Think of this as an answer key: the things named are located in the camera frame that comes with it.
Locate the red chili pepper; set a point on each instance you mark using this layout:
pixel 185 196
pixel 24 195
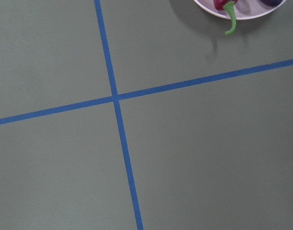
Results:
pixel 229 7

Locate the purple eggplant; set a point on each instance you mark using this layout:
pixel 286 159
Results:
pixel 271 3

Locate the brown table mat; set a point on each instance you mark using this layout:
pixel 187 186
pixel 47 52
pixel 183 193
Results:
pixel 143 115

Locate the pink plate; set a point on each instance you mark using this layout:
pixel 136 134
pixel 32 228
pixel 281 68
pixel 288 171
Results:
pixel 244 9

